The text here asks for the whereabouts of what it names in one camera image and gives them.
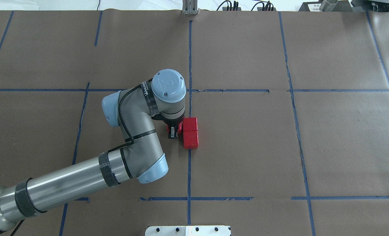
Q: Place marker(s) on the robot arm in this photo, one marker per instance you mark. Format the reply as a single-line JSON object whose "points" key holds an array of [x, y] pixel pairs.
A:
{"points": [[141, 155]]}

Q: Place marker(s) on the red cube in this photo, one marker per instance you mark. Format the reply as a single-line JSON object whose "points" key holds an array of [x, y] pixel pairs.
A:
{"points": [[180, 128], [190, 139], [190, 124]]}

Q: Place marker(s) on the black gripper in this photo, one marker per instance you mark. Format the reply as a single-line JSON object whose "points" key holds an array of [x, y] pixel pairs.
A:
{"points": [[173, 131]]}

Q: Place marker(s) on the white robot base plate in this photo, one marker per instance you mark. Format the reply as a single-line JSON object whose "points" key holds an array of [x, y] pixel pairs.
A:
{"points": [[202, 230]]}

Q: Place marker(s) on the aluminium frame post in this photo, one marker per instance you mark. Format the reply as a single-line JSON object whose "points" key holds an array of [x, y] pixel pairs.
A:
{"points": [[190, 7]]}

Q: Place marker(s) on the brown paper table cover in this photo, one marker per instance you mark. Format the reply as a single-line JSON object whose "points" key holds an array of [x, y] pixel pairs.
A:
{"points": [[292, 111]]}

